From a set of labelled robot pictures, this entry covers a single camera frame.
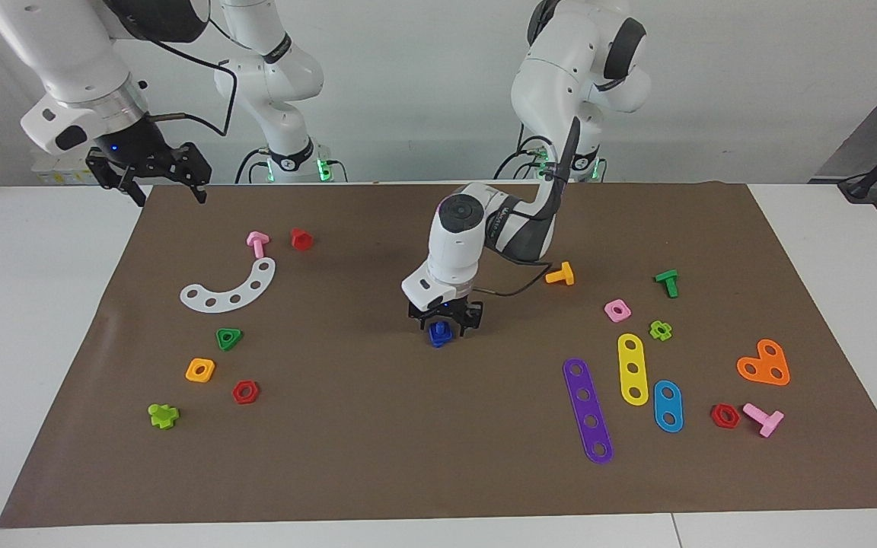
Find white power strip box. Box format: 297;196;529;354
31;148;104;186

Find white curved five-hole plate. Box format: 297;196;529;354
180;257;277;314

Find brown table mat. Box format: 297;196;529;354
0;181;877;529

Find purple four-hole plastic plate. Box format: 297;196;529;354
563;358;614;465

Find yellow three-hole plastic plate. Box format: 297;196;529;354
617;333;650;406

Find blue two-hole plastic plate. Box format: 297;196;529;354
652;380;684;434

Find orange heart-shaped plastic plate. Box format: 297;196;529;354
736;339;791;387

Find black right base cables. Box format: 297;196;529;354
234;145;272;185

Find black base cables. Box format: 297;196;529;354
234;145;272;185
493;137;553;182

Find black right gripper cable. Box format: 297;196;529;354
142;15;240;139

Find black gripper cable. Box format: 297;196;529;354
142;15;240;139
473;114;584;299

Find black left base cables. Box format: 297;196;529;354
493;137;553;182

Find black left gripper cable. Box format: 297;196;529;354
473;114;584;299

